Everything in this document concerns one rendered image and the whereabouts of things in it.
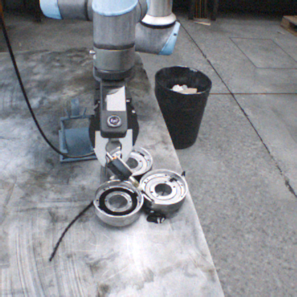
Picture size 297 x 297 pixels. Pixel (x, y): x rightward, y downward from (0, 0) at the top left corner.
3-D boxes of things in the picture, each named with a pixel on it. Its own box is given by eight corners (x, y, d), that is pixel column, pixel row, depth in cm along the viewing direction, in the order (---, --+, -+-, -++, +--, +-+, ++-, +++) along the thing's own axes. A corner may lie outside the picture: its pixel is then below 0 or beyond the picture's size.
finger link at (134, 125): (139, 141, 71) (135, 103, 66) (140, 145, 69) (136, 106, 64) (117, 145, 70) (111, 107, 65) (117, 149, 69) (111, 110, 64)
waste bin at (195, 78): (207, 151, 214) (220, 93, 186) (155, 155, 209) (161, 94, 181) (192, 118, 240) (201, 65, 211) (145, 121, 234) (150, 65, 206)
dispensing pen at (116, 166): (155, 209, 71) (99, 150, 68) (147, 209, 75) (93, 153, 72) (162, 201, 72) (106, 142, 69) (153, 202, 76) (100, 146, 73)
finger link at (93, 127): (109, 145, 70) (115, 107, 66) (109, 150, 69) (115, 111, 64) (86, 144, 69) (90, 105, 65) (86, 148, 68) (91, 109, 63)
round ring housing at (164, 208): (166, 224, 72) (168, 212, 69) (128, 199, 77) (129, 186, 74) (193, 197, 78) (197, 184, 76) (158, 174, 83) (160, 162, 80)
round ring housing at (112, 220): (107, 236, 69) (107, 224, 66) (86, 201, 75) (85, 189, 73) (151, 217, 73) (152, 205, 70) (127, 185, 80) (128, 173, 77)
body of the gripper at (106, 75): (128, 111, 73) (130, 58, 67) (134, 131, 66) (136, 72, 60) (92, 113, 72) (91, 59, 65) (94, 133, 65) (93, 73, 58)
